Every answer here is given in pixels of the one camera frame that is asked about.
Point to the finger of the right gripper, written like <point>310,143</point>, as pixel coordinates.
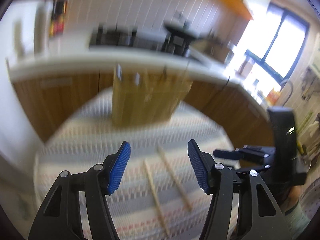
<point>248,155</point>
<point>255,150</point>

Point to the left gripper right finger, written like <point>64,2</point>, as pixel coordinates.
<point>259,216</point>

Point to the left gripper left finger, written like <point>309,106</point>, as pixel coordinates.
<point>59,215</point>

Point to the kitchen faucet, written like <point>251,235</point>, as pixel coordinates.
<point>286,91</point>

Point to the right hand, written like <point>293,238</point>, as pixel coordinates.
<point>292,199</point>

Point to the woven striped placemat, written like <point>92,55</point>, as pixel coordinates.
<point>147,204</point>

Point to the yellow utensil holder basket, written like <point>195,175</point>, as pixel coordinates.
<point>142,96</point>

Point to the dark framed window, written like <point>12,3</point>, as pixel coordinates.
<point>277,41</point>

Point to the wooden lower cabinets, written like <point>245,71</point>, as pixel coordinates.
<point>49,100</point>

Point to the black gas stove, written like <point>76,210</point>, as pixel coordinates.
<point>132,38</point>

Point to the black wok with lid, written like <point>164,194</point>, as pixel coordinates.
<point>181,27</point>

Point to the orange upper cabinet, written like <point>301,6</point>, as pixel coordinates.
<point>232,1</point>

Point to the silver thermos bottle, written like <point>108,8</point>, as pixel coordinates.
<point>20,35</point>

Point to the large oil sauce bottle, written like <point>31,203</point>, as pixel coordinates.
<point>58,18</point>

